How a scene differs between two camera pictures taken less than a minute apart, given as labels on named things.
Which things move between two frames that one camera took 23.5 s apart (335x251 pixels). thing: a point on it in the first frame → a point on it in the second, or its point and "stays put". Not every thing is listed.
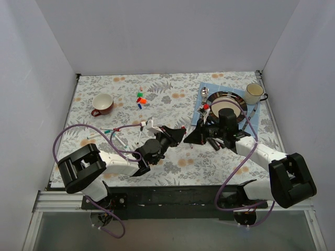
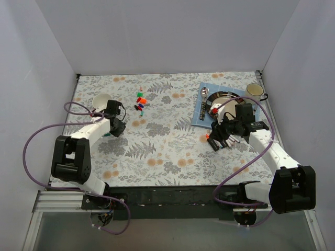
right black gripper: (203, 133) → (221, 129)
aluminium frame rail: (69, 202) stays put
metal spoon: (204, 92) stays put
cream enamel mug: (254, 93) stays put
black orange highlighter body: (213, 144) stays put
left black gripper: (168, 136) → (118, 127)
